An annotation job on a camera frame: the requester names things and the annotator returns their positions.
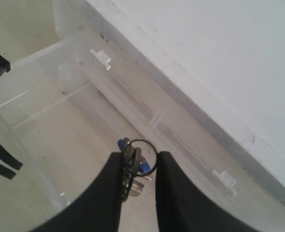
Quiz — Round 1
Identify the clear drawer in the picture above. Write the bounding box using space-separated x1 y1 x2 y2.
0 32 153 232
154 116 285 232
73 30 165 124

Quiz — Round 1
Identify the bunch of keys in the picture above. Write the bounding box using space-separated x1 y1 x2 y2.
117 137 158 202

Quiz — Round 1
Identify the white plastic drawer cabinet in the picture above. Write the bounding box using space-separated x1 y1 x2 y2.
53 0 285 207

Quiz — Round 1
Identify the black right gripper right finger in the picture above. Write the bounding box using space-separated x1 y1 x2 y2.
156 151 255 232

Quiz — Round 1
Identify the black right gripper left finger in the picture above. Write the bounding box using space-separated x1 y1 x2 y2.
34 152 122 232

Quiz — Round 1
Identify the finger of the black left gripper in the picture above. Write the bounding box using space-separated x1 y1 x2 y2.
0 144 23 180

